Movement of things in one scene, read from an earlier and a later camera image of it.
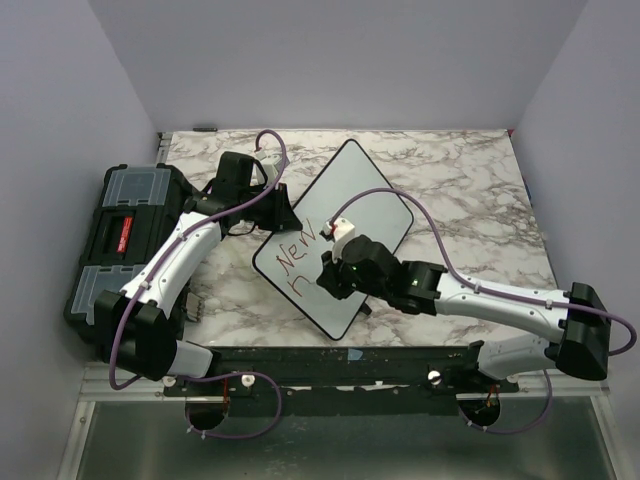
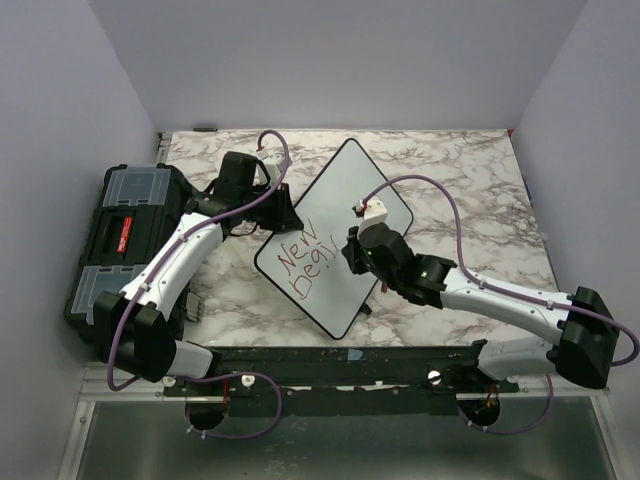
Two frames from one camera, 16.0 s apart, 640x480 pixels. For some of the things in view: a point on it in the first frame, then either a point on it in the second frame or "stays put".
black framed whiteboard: [291, 258] stays put
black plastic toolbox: [135, 208] stays put
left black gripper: [283, 217] stays put
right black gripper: [330, 276] to [350, 251]
